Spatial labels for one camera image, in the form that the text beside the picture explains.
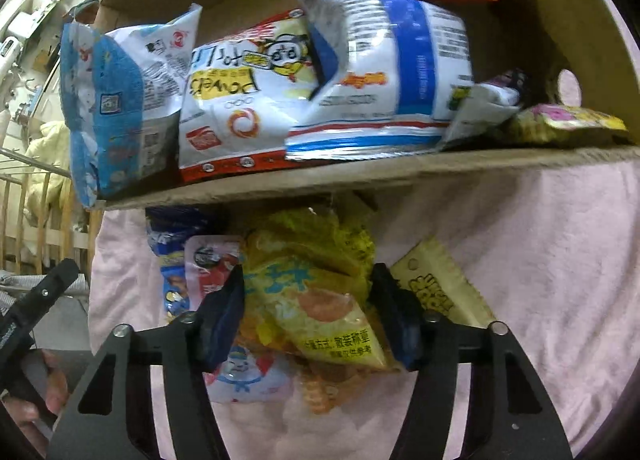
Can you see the person's left hand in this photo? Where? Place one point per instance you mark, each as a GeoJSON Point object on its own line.
{"type": "Point", "coordinates": [55, 385]}

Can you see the brown cardboard box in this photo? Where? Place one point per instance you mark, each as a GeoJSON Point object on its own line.
{"type": "Point", "coordinates": [550, 0]}

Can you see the wooden crib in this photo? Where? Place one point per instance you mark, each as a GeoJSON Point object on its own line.
{"type": "Point", "coordinates": [45, 220]}

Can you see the white blue striped snack bag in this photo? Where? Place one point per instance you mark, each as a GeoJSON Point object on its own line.
{"type": "Point", "coordinates": [390, 70]}

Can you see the white red yellow-label snack bag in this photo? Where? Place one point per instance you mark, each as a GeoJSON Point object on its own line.
{"type": "Point", "coordinates": [235, 115]}

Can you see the pale yellow snack packet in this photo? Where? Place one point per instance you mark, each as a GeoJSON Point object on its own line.
{"type": "Point", "coordinates": [445, 285]}

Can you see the yellow crinkly snack bag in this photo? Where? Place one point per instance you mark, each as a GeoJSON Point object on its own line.
{"type": "Point", "coordinates": [320, 237]}

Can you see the metal drying rack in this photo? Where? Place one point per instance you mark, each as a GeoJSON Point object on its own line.
{"type": "Point", "coordinates": [30, 160]}

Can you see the pink red snack pouch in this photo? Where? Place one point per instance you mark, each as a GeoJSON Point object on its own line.
{"type": "Point", "coordinates": [212, 265]}

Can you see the yellow orange snack bag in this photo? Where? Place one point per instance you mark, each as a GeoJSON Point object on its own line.
{"type": "Point", "coordinates": [320, 310]}

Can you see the pink blanket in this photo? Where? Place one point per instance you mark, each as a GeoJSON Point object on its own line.
{"type": "Point", "coordinates": [550, 265]}

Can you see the yellow pink snack packet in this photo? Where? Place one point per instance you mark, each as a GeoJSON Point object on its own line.
{"type": "Point", "coordinates": [570, 123]}

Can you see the white black-print snack packet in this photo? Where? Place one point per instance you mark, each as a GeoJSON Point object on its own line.
{"type": "Point", "coordinates": [485, 108]}

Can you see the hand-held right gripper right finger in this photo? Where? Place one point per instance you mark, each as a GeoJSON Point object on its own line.
{"type": "Point", "coordinates": [395, 320]}

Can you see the cream jacket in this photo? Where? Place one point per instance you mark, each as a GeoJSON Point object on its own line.
{"type": "Point", "coordinates": [47, 155]}

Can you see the light blue white snack bag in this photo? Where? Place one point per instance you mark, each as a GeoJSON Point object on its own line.
{"type": "Point", "coordinates": [120, 105]}

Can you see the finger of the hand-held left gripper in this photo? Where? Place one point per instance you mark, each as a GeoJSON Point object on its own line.
{"type": "Point", "coordinates": [50, 287]}

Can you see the white cartoon snack pouch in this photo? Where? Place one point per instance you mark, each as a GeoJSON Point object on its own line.
{"type": "Point", "coordinates": [250, 375]}

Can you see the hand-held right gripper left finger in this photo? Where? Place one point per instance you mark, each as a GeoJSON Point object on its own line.
{"type": "Point", "coordinates": [225, 325]}

